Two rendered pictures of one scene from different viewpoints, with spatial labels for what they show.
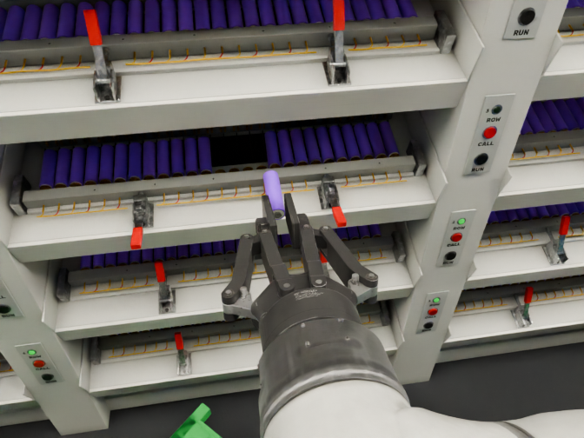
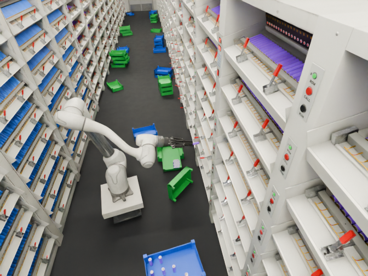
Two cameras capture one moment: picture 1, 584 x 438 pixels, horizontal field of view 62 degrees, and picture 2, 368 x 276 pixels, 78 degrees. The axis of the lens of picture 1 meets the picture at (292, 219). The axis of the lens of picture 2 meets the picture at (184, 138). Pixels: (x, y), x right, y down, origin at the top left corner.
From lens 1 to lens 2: 1.69 m
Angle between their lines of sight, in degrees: 67
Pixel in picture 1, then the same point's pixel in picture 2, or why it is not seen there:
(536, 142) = not seen: hidden behind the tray
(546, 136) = not seen: hidden behind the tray
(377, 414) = (153, 137)
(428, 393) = (207, 222)
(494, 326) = (217, 226)
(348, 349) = (159, 137)
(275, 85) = (207, 134)
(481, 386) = (211, 236)
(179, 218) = (203, 142)
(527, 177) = (219, 189)
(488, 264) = (217, 204)
